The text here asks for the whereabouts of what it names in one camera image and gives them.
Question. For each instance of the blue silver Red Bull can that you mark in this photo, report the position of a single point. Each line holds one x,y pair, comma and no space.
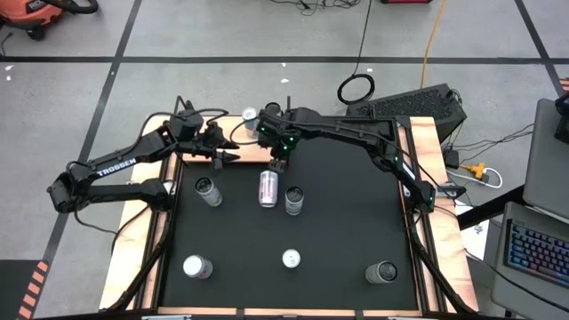
249,114
291,258

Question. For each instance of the orange shop vacuum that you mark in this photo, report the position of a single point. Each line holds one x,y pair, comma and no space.
31,15

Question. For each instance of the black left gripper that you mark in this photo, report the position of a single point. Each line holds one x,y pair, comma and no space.
209,144

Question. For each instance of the black device on desk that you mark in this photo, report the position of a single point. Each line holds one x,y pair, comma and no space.
563,124

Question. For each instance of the white paper sheet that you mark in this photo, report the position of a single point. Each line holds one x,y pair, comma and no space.
478,240

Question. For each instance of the white Celsius pineapple can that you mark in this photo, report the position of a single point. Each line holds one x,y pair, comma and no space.
209,193

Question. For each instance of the silver can with white lid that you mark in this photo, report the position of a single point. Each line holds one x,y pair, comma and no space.
195,266

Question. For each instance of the computer keyboard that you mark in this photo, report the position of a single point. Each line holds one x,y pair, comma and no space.
538,253

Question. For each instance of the silver Diet Coke can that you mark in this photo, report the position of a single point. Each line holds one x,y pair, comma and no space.
268,189

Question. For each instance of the black power adapter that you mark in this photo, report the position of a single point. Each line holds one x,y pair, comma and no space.
451,158

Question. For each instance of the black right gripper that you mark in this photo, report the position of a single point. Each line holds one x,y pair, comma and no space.
281,149

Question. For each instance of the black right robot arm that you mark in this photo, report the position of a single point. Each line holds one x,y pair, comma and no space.
351,129

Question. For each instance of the grey can with dark lid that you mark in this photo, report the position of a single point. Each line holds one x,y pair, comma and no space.
378,273

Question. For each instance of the black table mat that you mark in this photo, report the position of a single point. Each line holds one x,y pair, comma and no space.
249,249

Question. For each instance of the white can with black lid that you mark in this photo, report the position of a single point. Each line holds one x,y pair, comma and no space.
294,206

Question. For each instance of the grey desk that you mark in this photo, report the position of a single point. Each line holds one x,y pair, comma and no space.
544,155

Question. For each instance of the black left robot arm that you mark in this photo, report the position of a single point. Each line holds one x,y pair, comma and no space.
115,166

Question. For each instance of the wooden shelf board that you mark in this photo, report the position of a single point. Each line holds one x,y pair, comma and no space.
255,153

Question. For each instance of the yellow plug splitter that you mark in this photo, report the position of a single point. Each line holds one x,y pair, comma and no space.
476,169

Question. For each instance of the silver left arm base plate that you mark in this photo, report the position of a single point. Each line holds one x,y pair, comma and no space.
169,186

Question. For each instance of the black mesh computer tower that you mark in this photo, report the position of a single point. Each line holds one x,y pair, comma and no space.
413,106

